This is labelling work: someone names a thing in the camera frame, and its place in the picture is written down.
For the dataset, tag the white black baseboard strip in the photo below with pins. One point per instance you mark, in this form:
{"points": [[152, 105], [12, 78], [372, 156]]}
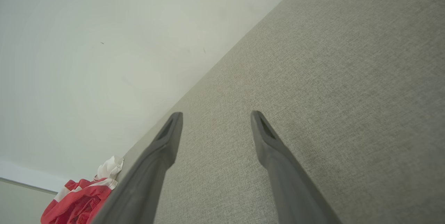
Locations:
{"points": [[24, 175]]}

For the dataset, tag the red basketball jersey white sleeves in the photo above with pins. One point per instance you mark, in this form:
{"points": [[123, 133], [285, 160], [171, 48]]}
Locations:
{"points": [[80, 199]]}

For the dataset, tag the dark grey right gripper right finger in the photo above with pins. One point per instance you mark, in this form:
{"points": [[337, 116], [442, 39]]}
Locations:
{"points": [[292, 189]]}

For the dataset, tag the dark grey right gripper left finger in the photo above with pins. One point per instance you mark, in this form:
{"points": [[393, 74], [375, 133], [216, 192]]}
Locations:
{"points": [[146, 182]]}

